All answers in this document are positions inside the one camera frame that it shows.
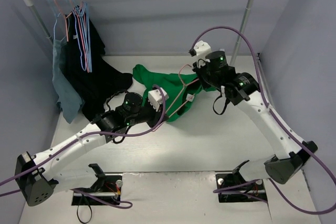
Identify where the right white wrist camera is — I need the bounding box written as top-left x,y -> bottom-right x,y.
189,40 -> 212,58

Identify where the blue empty wire hanger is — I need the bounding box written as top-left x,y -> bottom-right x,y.
62,0 -> 92,72

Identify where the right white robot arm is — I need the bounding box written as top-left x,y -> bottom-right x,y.
193,50 -> 318,188

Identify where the green t shirt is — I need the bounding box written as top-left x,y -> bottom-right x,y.
133,64 -> 203,123

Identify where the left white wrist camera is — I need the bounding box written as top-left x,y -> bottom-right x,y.
148,89 -> 163,112

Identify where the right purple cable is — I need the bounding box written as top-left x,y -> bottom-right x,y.
191,26 -> 336,214

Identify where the pink wire hanger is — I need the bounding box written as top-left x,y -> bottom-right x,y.
165,64 -> 199,119
67,0 -> 93,73

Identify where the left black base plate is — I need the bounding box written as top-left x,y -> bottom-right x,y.
71,173 -> 123,206

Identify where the black cable loop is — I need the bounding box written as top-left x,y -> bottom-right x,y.
76,202 -> 93,223

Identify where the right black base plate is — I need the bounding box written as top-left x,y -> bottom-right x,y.
215,173 -> 268,204

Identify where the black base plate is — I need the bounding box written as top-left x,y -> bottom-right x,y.
71,173 -> 123,206
215,173 -> 268,204

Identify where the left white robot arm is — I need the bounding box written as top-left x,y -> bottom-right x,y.
15,88 -> 169,207

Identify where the blue hanging garment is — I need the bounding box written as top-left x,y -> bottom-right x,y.
52,37 -> 84,124

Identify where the black hanging garment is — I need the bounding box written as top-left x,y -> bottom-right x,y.
64,14 -> 133,121

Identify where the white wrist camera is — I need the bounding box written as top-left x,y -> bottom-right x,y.
148,89 -> 163,112
189,40 -> 212,58

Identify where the blue hanger far left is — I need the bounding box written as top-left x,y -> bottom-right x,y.
47,0 -> 65,45

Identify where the pink empty wire hanger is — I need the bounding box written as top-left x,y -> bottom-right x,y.
67,0 -> 93,73

